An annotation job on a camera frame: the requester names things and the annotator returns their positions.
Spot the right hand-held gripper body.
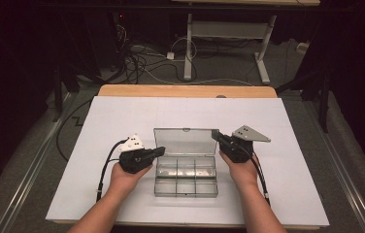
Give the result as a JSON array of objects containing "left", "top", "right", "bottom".
[{"left": 218, "top": 124, "right": 272, "bottom": 164}]

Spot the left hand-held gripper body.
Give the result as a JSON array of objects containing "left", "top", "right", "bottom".
[{"left": 117, "top": 133, "right": 157, "bottom": 175}]

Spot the clear plastic compartment box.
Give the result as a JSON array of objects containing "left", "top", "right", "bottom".
[{"left": 152, "top": 127, "right": 220, "bottom": 199}]

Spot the person's left hand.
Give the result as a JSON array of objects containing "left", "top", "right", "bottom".
[{"left": 109, "top": 161, "right": 154, "bottom": 195}]

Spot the person's right hand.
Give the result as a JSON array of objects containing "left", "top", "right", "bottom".
[{"left": 218, "top": 150, "right": 261, "bottom": 192}]

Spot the white paper sheet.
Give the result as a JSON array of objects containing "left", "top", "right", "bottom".
[{"left": 45, "top": 95, "right": 330, "bottom": 227}]

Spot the wooden table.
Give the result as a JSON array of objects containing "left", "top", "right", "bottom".
[{"left": 53, "top": 83, "right": 321, "bottom": 231}]

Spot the black metal stand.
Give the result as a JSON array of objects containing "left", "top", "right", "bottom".
[
  {"left": 51, "top": 61, "right": 105, "bottom": 123},
  {"left": 276, "top": 64, "right": 331, "bottom": 134}
]

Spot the left hand-held gripper black cable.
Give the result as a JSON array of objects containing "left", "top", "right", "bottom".
[{"left": 95, "top": 138, "right": 130, "bottom": 204}]

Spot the long white floor cable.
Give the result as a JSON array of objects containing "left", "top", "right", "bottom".
[{"left": 143, "top": 66, "right": 254, "bottom": 87}]

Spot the long black floor cable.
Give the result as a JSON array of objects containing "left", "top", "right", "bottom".
[{"left": 55, "top": 98, "right": 93, "bottom": 162}]

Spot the black cable bundle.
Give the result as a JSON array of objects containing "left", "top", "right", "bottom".
[{"left": 114, "top": 23, "right": 186, "bottom": 84}]

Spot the white frame desk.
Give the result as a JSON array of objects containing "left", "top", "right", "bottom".
[{"left": 170, "top": 0, "right": 321, "bottom": 85}]

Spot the metal floor rail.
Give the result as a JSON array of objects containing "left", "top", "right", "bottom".
[
  {"left": 0, "top": 92, "right": 76, "bottom": 233},
  {"left": 306, "top": 99, "right": 365, "bottom": 233}
]

